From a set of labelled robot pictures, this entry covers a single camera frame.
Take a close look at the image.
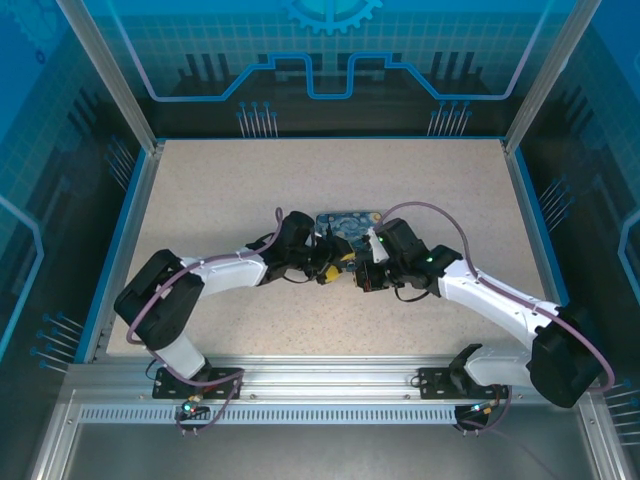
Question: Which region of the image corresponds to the starry night print tin box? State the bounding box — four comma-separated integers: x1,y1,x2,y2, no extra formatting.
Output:
314,211,385,274

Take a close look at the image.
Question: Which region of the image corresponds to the aluminium frame rail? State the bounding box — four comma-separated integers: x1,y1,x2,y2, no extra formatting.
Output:
64,354,601,406

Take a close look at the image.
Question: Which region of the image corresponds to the slotted grey cable duct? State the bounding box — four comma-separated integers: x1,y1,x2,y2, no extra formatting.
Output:
77,403,481,427

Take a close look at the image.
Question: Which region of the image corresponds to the aluminium frame post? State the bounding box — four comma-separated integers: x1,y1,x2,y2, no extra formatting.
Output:
54,0,166,154
502,0,589,154

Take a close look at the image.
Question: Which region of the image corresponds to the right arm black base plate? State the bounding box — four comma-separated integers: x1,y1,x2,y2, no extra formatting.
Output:
417,366,511,401

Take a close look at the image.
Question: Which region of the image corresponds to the right arm cable connector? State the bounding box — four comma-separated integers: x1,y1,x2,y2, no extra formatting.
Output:
467,399,501,419

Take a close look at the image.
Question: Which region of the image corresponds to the aluminium side rail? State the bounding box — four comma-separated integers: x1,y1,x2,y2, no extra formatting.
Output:
502,139,571,311
82,144,166,364

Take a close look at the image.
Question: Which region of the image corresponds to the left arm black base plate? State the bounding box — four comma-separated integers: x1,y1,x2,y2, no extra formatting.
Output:
152,367,246,401

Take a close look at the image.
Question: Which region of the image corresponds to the left arm cable connector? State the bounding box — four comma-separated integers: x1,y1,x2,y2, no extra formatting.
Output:
174,394,209,419

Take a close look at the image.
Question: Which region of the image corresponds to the arm cable connector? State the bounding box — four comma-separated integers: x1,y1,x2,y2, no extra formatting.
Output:
174,394,209,419
467,399,501,419

